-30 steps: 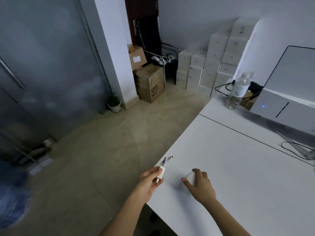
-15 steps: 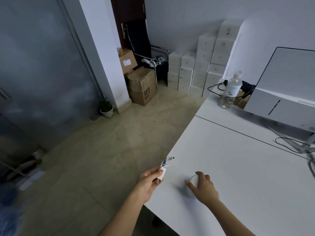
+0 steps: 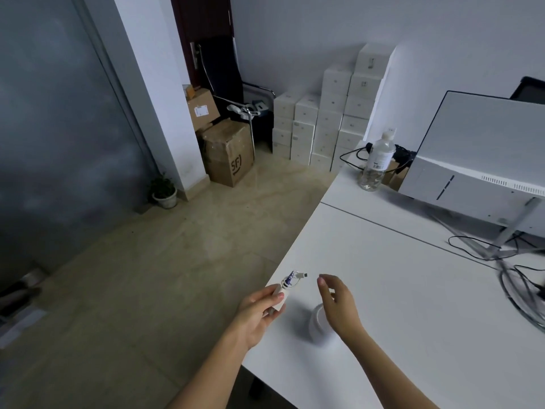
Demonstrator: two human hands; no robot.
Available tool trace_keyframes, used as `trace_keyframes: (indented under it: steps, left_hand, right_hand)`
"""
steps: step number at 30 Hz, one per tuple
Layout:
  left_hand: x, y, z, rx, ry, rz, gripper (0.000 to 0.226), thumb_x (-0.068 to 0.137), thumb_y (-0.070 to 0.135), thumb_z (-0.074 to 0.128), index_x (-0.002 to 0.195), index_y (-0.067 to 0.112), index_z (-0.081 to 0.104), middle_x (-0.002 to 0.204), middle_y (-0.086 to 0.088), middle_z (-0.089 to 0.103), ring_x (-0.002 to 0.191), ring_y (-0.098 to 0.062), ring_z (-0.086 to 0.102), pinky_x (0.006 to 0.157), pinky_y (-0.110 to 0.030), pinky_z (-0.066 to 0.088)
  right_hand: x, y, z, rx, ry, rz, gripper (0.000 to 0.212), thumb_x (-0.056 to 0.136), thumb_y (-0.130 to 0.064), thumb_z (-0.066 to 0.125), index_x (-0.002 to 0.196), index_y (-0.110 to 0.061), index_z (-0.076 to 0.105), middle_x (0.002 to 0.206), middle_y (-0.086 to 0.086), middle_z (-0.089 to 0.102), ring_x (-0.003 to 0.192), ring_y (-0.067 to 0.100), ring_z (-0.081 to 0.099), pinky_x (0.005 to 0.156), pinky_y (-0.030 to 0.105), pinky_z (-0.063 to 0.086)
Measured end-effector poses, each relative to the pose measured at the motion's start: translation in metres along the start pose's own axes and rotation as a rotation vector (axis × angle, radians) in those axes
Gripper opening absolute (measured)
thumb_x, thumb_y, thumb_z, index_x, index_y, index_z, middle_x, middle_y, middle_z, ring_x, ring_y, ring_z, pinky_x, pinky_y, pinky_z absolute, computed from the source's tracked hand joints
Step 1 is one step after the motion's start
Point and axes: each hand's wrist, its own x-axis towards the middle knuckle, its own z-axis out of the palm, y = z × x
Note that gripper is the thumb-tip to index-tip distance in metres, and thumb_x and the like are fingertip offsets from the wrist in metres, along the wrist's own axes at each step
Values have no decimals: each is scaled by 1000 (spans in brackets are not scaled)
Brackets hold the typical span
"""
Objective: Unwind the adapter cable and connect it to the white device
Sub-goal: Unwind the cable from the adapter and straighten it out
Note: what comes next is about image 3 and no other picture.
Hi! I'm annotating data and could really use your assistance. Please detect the person's right forearm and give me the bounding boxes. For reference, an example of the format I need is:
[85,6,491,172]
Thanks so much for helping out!
[344,329,440,409]

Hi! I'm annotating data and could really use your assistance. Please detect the person's left hand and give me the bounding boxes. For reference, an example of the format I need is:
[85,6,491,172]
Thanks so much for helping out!
[229,285,285,350]

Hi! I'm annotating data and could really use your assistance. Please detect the black office chair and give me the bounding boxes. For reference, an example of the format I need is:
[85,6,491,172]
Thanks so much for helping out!
[195,36,274,160]

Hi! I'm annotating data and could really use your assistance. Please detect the small open cardboard box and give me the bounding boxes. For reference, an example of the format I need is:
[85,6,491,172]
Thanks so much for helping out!
[380,159,410,192]

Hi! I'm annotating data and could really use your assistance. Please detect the person's left forearm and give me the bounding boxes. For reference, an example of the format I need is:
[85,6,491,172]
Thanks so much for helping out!
[167,331,253,409]

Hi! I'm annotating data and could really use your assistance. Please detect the silver monitor stand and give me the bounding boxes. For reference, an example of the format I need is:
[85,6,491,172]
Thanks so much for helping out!
[430,197,542,258]

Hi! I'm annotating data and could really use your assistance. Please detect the clear plastic water bottle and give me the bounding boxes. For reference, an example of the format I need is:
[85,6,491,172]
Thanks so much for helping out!
[359,128,397,192]

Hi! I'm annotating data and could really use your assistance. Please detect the black power cable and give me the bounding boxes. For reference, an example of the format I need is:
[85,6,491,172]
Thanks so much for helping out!
[339,142,376,170]

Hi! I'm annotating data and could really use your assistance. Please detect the small white packaging box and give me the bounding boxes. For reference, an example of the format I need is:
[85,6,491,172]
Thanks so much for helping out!
[266,282,295,321]

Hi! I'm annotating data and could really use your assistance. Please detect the potted green plant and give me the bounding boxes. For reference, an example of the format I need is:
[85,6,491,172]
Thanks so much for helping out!
[148,173,179,209]

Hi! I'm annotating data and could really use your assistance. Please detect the white cable adapter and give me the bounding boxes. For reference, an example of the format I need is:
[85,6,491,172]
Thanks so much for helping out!
[284,270,310,290]

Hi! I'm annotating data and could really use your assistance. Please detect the white round cup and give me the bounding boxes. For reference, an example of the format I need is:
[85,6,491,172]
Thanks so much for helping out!
[307,303,338,347]

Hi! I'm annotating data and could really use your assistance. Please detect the white items on chair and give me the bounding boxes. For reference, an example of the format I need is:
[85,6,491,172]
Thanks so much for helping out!
[227,99,270,122]

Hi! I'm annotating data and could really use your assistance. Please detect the white computer monitor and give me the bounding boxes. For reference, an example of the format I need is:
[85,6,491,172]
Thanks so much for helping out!
[398,90,545,227]

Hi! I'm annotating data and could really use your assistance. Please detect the frosted glass door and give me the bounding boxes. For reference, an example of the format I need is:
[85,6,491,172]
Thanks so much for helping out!
[0,0,159,290]

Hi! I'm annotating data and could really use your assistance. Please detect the stack of white boxes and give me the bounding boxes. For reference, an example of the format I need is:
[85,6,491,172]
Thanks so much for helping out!
[271,42,397,173]

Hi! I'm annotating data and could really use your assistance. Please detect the dark red door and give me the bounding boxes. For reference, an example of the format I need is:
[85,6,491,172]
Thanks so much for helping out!
[170,0,236,91]

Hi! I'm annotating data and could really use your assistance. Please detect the black monitor cable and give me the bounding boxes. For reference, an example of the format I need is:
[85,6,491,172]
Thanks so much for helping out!
[447,234,545,335]

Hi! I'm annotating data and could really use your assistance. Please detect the small brown cardboard box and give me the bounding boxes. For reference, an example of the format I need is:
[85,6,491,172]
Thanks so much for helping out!
[186,88,221,132]

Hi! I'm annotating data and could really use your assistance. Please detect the large brown cardboard box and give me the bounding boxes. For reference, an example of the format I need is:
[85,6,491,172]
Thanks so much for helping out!
[199,120,255,188]

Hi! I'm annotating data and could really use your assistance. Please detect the grey floor door fitting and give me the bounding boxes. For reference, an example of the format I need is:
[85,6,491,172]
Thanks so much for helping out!
[0,268,48,350]

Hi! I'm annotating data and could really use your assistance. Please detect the person's right hand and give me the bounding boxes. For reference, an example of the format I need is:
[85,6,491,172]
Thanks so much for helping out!
[317,274,368,342]

